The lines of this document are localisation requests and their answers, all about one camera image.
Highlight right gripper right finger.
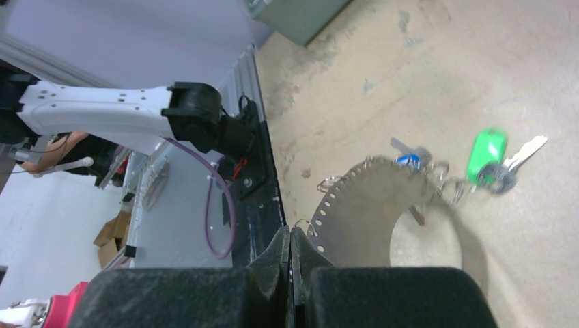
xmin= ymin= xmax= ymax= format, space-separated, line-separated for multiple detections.
xmin=290 ymin=228 xmax=333 ymax=327

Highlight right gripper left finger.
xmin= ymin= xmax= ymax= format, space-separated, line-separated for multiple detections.
xmin=246 ymin=226 xmax=290 ymax=327

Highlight large metal key ring plate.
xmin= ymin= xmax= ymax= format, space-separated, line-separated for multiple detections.
xmin=307 ymin=156 xmax=489 ymax=293

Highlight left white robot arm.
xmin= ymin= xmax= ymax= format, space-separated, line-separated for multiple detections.
xmin=1 ymin=74 xmax=256 ymax=159

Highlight blue key tag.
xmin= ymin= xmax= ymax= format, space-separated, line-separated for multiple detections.
xmin=394 ymin=154 xmax=422 ymax=171

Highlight green key tag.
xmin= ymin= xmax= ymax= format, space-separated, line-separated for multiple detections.
xmin=466 ymin=127 xmax=508 ymax=186

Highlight clear plastic storage box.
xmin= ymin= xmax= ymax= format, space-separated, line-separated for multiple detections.
xmin=240 ymin=0 xmax=351 ymax=46

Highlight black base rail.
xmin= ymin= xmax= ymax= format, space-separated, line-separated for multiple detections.
xmin=218 ymin=96 xmax=286 ymax=267

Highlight aluminium frame rail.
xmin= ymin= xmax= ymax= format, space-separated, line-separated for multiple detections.
xmin=123 ymin=46 xmax=266 ymax=269

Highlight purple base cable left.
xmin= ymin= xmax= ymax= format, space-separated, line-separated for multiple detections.
xmin=165 ymin=137 xmax=238 ymax=260

